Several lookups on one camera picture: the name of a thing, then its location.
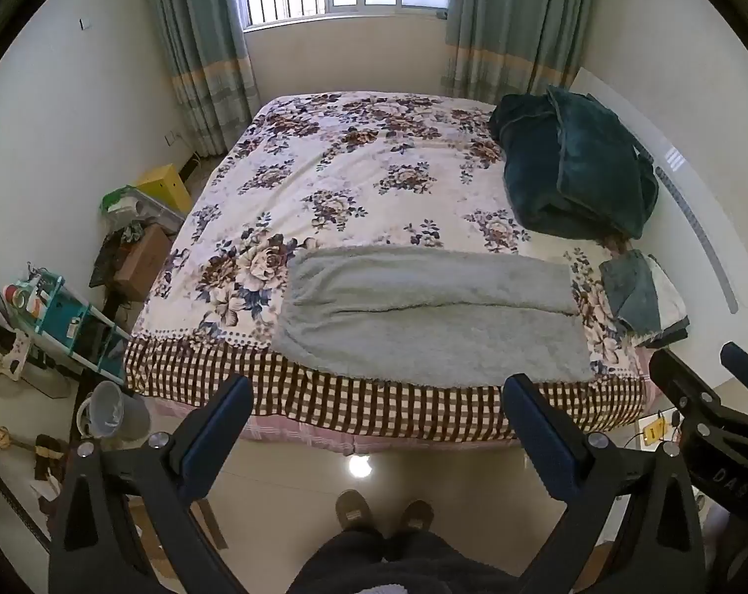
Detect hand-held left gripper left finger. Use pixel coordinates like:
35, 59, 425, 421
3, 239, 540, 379
48, 373, 254, 594

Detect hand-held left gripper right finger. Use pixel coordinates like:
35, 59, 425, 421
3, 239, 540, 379
503, 373, 705, 594

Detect grey fleece towel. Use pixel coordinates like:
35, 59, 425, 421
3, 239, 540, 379
272, 246, 594, 386

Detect yellow power strip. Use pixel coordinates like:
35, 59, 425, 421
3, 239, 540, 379
639, 417, 668, 449

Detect folded dark garment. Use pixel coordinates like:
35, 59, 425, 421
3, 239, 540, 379
634, 315, 690, 348

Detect folded white garment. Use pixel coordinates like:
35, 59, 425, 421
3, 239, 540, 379
646, 253, 688, 329

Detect grey plastic bucket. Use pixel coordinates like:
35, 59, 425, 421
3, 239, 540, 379
77, 380, 152, 440

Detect folded grey-blue jeans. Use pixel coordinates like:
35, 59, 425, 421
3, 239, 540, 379
600, 250, 662, 335

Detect person's right slipper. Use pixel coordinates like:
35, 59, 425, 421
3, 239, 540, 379
399, 500, 435, 534

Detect person's slipper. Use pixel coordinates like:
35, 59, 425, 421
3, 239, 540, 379
335, 489, 381, 533
399, 500, 435, 534

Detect person's left slipper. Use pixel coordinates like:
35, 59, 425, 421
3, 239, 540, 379
335, 489, 381, 533

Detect brown shoes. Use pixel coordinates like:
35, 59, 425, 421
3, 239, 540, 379
34, 435, 69, 484

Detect person's legs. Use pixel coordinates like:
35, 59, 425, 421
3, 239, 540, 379
281, 529, 523, 594

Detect teal shelf rack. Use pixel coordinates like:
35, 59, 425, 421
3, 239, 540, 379
3, 269, 133, 385

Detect brown cardboard box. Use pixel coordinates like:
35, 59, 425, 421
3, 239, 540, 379
113, 224, 176, 301

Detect clear plastic bin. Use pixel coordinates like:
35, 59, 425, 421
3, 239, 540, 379
105, 192, 186, 236

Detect white headboard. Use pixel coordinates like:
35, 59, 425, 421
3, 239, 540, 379
568, 67, 748, 316

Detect dark green plush blanket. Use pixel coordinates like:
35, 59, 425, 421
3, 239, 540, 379
488, 85, 659, 241

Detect yellow box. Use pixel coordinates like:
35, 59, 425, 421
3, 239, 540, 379
133, 164, 193, 214

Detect green plastic bag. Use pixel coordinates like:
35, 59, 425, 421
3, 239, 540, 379
100, 186, 141, 214

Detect bed with floral blanket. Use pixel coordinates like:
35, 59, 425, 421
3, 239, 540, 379
123, 92, 653, 443

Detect teal striped curtain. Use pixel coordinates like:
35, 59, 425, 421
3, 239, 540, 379
140, 0, 262, 158
441, 0, 604, 103

